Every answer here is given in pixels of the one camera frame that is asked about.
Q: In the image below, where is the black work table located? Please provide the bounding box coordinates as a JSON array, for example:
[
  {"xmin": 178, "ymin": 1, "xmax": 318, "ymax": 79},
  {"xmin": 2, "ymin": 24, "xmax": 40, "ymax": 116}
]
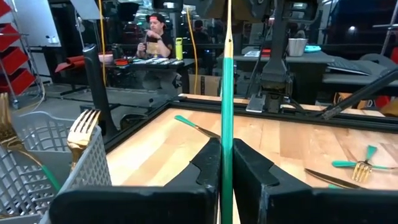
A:
[{"xmin": 102, "ymin": 57, "xmax": 195, "ymax": 94}]

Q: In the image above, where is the yellow-green drink bottle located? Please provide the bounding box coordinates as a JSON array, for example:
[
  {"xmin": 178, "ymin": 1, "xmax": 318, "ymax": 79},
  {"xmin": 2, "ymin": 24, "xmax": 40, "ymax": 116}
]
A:
[{"xmin": 175, "ymin": 37, "xmax": 184, "ymax": 61}]

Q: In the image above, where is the white mounting bracket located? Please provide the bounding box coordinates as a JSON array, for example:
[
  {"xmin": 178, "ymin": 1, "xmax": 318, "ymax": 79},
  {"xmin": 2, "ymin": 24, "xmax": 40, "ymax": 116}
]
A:
[{"xmin": 245, "ymin": 93, "xmax": 266, "ymax": 113}]

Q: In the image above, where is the grey keyboard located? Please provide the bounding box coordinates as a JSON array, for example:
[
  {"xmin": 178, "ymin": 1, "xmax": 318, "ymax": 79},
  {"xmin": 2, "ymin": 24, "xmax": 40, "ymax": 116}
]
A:
[{"xmin": 326, "ymin": 55, "xmax": 374, "ymax": 77}]

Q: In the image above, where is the pink bowl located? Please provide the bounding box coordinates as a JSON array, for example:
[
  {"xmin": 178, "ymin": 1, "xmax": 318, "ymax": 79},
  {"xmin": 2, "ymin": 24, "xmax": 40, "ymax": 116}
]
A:
[{"xmin": 98, "ymin": 53, "xmax": 114, "ymax": 65}]

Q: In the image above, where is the black frame clamp post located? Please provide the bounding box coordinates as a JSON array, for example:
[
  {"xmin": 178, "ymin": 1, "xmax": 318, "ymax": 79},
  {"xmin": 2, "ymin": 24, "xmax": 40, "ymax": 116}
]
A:
[{"xmin": 82, "ymin": 43, "xmax": 119, "ymax": 139}]

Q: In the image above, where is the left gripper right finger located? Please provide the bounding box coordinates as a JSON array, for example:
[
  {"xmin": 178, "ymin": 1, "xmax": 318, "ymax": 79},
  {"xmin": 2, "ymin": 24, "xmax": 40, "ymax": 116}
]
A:
[{"xmin": 233, "ymin": 138, "xmax": 398, "ymax": 224}]

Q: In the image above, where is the black aluminium table frame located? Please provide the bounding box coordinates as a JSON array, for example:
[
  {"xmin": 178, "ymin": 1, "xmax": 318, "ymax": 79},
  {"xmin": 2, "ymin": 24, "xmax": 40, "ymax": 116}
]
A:
[{"xmin": 103, "ymin": 67, "xmax": 398, "ymax": 152}]

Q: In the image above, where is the yellow hanging cable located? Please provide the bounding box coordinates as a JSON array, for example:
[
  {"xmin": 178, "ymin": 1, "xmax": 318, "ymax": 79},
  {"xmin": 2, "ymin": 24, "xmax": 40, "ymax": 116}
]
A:
[
  {"xmin": 185, "ymin": 7, "xmax": 199, "ymax": 94},
  {"xmin": 98, "ymin": 0, "xmax": 106, "ymax": 86}
]

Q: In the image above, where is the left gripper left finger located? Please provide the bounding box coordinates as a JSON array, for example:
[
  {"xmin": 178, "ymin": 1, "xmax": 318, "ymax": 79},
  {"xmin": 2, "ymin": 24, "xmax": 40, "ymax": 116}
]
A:
[{"xmin": 49, "ymin": 138, "xmax": 222, "ymax": 224}]

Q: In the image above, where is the grey mesh cutlery caddy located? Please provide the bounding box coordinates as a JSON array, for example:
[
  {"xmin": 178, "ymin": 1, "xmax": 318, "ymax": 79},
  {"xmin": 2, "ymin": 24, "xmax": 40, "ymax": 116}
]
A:
[{"xmin": 0, "ymin": 110, "xmax": 113, "ymax": 224}]

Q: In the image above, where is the white cup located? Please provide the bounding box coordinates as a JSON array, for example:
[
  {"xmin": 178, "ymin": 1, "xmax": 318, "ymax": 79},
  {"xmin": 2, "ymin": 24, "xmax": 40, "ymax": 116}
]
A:
[{"xmin": 287, "ymin": 37, "xmax": 308, "ymax": 57}]

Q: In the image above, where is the cardboard box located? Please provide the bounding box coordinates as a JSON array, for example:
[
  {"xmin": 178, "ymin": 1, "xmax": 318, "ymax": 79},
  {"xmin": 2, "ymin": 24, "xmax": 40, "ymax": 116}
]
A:
[{"xmin": 188, "ymin": 73, "xmax": 222, "ymax": 96}]

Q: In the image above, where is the red bin shelf rack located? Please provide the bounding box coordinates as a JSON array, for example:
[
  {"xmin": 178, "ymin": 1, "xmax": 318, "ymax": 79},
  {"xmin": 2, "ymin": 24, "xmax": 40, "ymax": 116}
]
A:
[{"xmin": 0, "ymin": 0, "xmax": 37, "ymax": 105}]

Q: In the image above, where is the white whiteboard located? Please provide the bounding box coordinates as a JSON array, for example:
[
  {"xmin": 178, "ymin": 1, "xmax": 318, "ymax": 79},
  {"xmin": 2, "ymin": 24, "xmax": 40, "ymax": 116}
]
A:
[{"xmin": 14, "ymin": 0, "xmax": 62, "ymax": 48}]

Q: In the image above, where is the person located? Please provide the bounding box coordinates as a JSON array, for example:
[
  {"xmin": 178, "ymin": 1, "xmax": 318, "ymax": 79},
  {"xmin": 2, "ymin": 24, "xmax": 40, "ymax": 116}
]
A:
[
  {"xmin": 192, "ymin": 19, "xmax": 212, "ymax": 44},
  {"xmin": 136, "ymin": 12, "xmax": 175, "ymax": 60}
]

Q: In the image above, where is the grey office desk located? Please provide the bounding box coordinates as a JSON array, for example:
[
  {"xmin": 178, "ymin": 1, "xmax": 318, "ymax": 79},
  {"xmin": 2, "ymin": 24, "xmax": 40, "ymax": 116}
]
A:
[{"xmin": 233, "ymin": 51, "xmax": 335, "ymax": 94}]

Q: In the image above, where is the gold knife green handle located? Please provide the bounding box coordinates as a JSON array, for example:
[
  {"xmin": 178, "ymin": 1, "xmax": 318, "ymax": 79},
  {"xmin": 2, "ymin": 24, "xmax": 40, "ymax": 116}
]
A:
[
  {"xmin": 303, "ymin": 167, "xmax": 366, "ymax": 190},
  {"xmin": 174, "ymin": 114, "xmax": 221, "ymax": 139}
]

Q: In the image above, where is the gold fork green handle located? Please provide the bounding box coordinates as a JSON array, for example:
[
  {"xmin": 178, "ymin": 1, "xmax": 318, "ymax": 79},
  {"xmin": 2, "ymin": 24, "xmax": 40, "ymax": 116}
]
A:
[
  {"xmin": 0, "ymin": 92, "xmax": 62, "ymax": 192},
  {"xmin": 351, "ymin": 144, "xmax": 378, "ymax": 184},
  {"xmin": 66, "ymin": 108, "xmax": 101, "ymax": 174}
]

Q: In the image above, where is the red mat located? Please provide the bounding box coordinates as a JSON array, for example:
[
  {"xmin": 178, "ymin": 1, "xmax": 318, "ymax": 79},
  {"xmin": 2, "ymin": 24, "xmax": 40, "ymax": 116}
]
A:
[{"xmin": 55, "ymin": 55, "xmax": 86, "ymax": 73}]

